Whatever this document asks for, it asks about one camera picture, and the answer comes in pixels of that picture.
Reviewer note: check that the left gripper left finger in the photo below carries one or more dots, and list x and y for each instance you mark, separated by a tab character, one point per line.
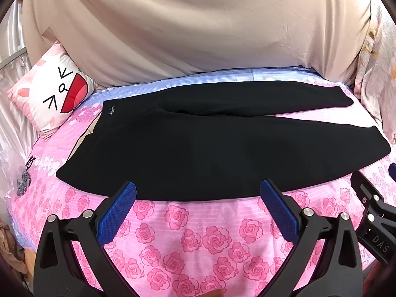
57	271

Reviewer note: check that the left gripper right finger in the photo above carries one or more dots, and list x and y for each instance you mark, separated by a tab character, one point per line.
338	271

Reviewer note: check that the beige quilt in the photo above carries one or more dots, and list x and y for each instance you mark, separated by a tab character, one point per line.
119	42

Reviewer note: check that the pink rose bed sheet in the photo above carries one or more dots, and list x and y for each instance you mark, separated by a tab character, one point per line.
163	249

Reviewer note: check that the cartoon cat face pillow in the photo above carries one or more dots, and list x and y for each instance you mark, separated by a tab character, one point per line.
52	89

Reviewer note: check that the clear plastic bag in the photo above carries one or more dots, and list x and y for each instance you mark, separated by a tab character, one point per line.
16	178

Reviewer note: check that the black pants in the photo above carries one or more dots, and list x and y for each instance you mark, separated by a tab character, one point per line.
219	141

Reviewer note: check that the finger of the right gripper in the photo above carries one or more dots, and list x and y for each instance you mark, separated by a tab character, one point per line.
392	171

